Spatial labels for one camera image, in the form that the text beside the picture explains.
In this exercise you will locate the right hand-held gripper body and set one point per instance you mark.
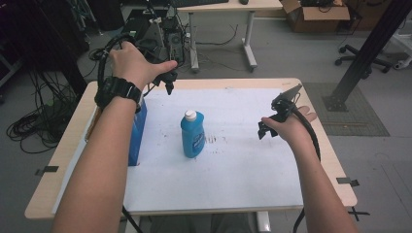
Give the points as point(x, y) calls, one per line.
point(285, 103)

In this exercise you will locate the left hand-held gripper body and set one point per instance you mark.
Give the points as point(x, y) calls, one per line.
point(166, 77)

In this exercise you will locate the blue bottle with white cap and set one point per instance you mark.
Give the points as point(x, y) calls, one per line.
point(192, 136)

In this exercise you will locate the person's right hand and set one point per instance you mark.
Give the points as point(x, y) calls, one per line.
point(291, 131)

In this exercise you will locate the person's left hand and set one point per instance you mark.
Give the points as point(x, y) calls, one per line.
point(132, 66)

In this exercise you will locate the black electronics rack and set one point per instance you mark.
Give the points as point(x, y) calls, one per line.
point(158, 35)

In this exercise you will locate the black wristwatch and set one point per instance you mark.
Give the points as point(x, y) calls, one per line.
point(118, 90)

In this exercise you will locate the blue box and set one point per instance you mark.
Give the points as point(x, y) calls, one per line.
point(137, 136)

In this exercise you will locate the grey floor mat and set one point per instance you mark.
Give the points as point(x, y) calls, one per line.
point(359, 119)

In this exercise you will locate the black keyboard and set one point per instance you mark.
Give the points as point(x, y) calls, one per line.
point(199, 2)

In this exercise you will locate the black office chair base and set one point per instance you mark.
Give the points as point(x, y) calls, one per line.
point(359, 58)

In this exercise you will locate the black tape strip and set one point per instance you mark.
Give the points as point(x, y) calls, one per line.
point(48, 169)
point(347, 181)

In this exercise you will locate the white table leg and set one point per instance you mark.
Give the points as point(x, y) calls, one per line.
point(263, 223)

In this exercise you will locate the cardboard box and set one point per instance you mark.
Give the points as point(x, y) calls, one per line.
point(315, 16)

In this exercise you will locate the white desk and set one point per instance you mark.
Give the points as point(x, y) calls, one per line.
point(226, 5)

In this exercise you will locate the black metal stand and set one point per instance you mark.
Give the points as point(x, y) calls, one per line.
point(369, 51)

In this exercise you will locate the black computer mouse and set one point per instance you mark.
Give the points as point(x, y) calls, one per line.
point(244, 1)

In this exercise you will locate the person's grey pants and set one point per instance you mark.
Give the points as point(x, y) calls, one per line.
point(200, 225)

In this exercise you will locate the black curtain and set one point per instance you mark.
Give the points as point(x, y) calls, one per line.
point(39, 35)

